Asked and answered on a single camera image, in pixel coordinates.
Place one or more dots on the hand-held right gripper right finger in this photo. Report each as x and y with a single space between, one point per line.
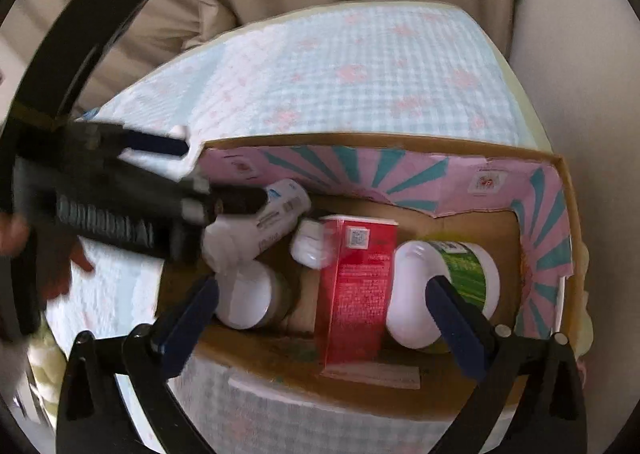
450 319

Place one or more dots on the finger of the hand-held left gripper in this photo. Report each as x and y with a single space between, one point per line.
235 199
155 143

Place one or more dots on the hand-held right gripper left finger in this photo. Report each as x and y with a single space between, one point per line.
192 319

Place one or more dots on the white plastic bottle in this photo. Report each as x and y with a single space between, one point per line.
280 214

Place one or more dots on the green jar with white lid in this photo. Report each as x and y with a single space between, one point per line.
407 284

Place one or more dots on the white-lidded glass jar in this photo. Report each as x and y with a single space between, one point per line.
245 296

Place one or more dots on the small white case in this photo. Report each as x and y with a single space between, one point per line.
307 246

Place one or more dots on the red carton box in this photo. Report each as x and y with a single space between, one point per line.
355 294

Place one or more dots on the pink-lined cardboard box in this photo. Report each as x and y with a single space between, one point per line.
500 174

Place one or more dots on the person's left hand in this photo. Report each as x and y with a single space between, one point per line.
12 236

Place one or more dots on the pale yellow cloth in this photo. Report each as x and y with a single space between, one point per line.
45 374

